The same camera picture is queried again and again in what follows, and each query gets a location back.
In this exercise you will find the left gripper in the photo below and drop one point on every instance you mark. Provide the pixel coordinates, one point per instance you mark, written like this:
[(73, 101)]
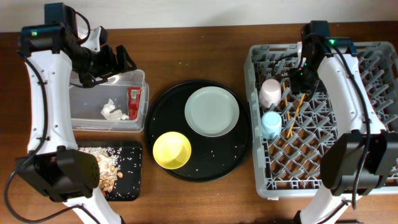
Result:
[(111, 65)]

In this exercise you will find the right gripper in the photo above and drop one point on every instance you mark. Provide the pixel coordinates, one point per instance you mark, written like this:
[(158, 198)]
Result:
[(296, 84)]

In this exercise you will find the wooden chopstick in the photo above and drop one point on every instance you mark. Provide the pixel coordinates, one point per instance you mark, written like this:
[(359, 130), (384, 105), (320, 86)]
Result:
[(285, 100), (296, 113)]

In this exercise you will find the pink cup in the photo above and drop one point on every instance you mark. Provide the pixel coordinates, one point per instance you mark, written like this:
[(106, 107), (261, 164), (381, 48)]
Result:
[(270, 93)]

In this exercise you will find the red snack wrapper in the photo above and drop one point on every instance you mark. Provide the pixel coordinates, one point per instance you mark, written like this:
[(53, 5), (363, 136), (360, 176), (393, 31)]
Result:
[(133, 101)]

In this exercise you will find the blue cup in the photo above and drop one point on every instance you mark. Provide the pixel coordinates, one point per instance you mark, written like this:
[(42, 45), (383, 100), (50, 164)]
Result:
[(271, 125)]

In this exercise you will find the white tissue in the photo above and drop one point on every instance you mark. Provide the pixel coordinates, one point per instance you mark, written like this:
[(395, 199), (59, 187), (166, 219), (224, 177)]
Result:
[(110, 112)]

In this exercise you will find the grey plate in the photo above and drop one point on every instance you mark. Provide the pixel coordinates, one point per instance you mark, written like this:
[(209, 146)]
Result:
[(212, 111)]

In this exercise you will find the food scraps and rice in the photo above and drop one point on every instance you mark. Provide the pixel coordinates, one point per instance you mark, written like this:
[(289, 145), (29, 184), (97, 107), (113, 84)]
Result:
[(109, 169)]

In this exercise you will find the yellow bowl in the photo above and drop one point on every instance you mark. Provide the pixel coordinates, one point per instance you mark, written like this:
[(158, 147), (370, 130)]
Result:
[(172, 150)]

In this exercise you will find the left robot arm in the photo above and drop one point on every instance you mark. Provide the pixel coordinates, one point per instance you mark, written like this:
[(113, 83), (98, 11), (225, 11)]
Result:
[(54, 166)]

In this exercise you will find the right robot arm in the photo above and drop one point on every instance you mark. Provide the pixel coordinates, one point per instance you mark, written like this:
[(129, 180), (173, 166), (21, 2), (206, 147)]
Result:
[(364, 153)]

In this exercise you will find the grey dishwasher rack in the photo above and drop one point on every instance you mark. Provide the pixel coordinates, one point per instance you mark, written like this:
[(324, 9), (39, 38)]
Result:
[(291, 167)]

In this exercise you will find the clear plastic bin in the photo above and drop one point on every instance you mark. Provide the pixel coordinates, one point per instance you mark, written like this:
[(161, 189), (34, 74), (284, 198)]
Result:
[(86, 104)]

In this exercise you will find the round black tray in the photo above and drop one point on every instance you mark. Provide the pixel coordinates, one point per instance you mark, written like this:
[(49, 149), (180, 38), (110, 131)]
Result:
[(212, 157)]

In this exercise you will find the black rectangular tray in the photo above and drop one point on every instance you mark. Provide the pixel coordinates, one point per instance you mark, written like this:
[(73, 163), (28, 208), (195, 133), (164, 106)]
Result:
[(131, 152)]

